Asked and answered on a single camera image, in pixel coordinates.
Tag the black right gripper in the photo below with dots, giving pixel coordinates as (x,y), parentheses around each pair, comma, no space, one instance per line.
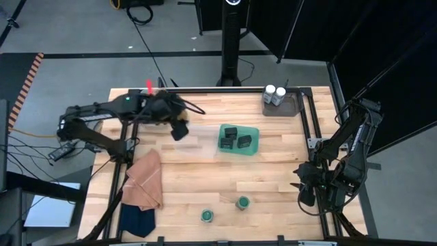
(314,174)

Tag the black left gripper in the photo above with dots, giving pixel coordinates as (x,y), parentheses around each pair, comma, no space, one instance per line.
(160,107)

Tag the green label oregano jar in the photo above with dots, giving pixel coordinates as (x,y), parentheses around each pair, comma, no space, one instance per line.
(207,215)
(243,203)

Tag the white lid bagel seasoning jar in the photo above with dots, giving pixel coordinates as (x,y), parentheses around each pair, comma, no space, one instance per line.
(279,93)
(269,90)

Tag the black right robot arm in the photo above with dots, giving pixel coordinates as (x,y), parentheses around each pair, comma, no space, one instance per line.
(358,136)

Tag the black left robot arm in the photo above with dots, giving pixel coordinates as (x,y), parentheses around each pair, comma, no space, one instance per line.
(102,109)

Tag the clear plastic bin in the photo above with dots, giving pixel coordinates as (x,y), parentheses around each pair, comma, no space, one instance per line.
(201,147)

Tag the teal plastic bin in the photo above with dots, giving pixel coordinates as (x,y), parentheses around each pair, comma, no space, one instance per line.
(252,151)

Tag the salmon pink cloth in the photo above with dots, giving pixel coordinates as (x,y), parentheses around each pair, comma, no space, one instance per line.
(145,181)

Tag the smoky grey plastic bin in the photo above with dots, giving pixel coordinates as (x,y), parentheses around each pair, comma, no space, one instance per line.
(288,107)

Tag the black tower stand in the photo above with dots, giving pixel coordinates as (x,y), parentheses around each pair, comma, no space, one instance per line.
(231,44)

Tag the navy blue cloth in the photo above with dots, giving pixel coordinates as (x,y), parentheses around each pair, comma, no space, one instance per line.
(136,220)

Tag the black power adapter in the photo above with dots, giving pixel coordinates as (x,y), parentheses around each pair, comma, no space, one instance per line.
(61,152)

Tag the black partition screen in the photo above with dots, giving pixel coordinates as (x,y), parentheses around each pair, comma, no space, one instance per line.
(375,51)

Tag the orange black hazard tape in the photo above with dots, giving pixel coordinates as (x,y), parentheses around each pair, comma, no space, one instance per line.
(29,80)

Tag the white flat panel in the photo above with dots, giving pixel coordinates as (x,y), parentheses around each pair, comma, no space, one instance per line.
(51,208)

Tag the black tripod leg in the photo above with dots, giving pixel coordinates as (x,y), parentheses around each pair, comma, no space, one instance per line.
(13,23)

